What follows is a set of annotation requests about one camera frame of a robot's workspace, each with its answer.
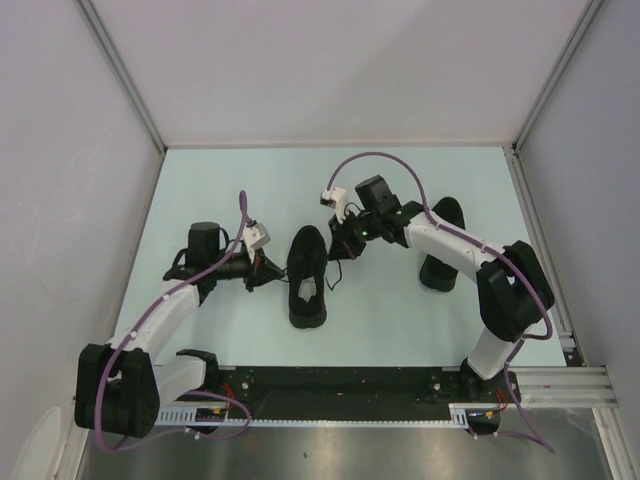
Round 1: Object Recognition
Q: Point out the aluminium corner post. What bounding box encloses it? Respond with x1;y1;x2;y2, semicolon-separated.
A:
73;0;168;157
511;0;607;154

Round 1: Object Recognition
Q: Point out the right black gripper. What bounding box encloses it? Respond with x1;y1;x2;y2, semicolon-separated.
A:
327;209;380;263

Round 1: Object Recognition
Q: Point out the black shoelace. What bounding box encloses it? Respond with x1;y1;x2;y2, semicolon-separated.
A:
324;260;344;292

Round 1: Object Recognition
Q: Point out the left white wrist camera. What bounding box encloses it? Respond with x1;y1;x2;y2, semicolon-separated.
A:
242;220;271;263

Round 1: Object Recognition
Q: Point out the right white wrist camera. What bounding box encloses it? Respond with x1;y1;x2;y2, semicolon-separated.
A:
320;187;348;224

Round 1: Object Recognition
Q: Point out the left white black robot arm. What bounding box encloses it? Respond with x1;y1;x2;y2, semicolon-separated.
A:
74;221;285;438

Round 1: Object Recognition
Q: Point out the aluminium frame rail front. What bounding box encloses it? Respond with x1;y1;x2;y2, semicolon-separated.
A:
72;364;617;407

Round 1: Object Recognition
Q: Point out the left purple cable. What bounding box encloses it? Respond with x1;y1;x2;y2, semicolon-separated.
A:
94;189;256;452

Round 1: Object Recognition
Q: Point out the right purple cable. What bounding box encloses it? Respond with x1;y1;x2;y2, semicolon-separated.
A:
326;152;556;454

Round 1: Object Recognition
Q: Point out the right aluminium corner post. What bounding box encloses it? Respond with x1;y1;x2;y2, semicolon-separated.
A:
511;0;607;154

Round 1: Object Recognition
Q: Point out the right aluminium side rail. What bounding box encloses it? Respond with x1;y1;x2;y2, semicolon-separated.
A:
503;146;586;367

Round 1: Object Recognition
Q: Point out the left aluminium corner post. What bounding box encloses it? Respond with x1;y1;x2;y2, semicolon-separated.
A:
73;0;168;157

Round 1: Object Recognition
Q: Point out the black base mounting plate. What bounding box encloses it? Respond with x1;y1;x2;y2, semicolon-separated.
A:
164;365;521;422

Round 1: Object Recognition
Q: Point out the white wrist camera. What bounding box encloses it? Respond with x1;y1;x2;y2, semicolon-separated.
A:
320;187;348;224
242;220;271;263

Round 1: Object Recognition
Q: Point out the black sneaker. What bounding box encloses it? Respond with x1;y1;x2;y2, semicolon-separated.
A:
419;197;466;293
286;225;328;329

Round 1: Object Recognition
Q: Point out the white slotted cable duct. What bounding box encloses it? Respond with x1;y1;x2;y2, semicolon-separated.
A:
155;404;498;430

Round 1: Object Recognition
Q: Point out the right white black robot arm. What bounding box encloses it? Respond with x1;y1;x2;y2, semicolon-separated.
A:
320;175;555;401

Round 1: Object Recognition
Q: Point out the purple cable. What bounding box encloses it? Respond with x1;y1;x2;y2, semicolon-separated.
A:
94;189;256;452
326;152;556;454

